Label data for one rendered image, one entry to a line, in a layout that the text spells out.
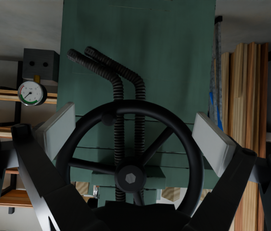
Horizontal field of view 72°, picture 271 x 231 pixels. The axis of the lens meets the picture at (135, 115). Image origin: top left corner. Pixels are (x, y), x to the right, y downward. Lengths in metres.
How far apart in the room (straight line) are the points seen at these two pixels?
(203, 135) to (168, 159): 0.38
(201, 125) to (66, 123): 0.13
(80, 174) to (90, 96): 0.23
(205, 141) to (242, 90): 1.76
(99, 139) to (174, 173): 0.24
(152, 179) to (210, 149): 0.31
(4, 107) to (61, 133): 3.43
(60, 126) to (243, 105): 1.82
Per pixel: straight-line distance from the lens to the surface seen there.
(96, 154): 0.56
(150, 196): 0.49
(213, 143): 0.17
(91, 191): 0.94
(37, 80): 0.55
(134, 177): 0.35
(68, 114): 0.19
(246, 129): 1.93
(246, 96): 1.94
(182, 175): 0.59
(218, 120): 1.39
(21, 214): 3.82
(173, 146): 0.56
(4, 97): 3.02
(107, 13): 0.61
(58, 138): 0.17
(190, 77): 0.57
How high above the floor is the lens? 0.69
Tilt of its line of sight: 1 degrees up
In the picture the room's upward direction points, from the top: 176 degrees counter-clockwise
